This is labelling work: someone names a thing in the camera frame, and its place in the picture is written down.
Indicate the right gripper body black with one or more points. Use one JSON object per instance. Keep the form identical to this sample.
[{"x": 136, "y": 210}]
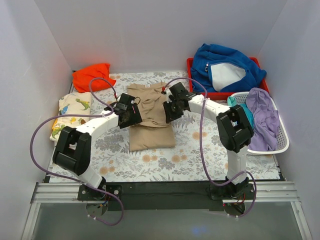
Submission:
[{"x": 171, "y": 110}]

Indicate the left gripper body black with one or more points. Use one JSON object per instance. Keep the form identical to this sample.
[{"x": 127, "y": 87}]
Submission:
[{"x": 132, "y": 116}]

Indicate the beige t shirt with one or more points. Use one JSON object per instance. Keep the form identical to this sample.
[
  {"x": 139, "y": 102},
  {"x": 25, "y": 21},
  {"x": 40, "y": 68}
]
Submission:
[{"x": 153, "y": 132}]

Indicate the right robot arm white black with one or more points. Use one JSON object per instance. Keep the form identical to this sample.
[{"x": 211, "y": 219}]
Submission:
[{"x": 234, "y": 129}]

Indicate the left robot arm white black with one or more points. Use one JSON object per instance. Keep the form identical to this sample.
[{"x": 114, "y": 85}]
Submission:
[{"x": 73, "y": 148}]

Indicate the floral table cloth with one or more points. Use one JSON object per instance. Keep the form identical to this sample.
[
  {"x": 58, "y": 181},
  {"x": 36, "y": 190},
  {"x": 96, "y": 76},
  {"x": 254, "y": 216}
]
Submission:
[{"x": 111, "y": 156}]

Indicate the blue white hoodie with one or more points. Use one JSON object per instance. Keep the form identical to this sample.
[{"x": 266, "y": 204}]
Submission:
[{"x": 220, "y": 69}]

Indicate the dinosaur print folded t shirt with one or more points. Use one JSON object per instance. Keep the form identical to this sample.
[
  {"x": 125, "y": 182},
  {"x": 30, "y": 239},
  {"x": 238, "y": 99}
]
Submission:
[{"x": 71, "y": 104}]

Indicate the teal t shirt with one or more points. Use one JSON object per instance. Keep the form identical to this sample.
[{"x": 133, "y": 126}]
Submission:
[{"x": 231, "y": 102}]

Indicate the orange folded t shirt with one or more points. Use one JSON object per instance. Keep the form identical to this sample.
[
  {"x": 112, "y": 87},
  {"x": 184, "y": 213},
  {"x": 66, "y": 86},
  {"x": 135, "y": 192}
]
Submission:
[{"x": 82, "y": 78}]

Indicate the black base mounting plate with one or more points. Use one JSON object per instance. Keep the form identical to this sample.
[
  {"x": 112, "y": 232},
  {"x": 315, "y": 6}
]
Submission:
[{"x": 177, "y": 195}]

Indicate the purple t shirt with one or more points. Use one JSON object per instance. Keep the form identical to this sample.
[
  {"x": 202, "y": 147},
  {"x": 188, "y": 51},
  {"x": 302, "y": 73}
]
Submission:
[{"x": 266, "y": 121}]

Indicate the white perforated laundry basket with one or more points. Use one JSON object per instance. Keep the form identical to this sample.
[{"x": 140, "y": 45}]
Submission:
[{"x": 282, "y": 137}]

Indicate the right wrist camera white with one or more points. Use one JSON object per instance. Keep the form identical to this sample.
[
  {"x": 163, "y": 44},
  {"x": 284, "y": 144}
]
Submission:
[{"x": 165, "y": 91}]

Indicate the aluminium frame rail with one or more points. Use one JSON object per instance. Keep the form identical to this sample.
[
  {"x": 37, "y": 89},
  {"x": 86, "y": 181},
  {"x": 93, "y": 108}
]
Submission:
[{"x": 48, "y": 193}]

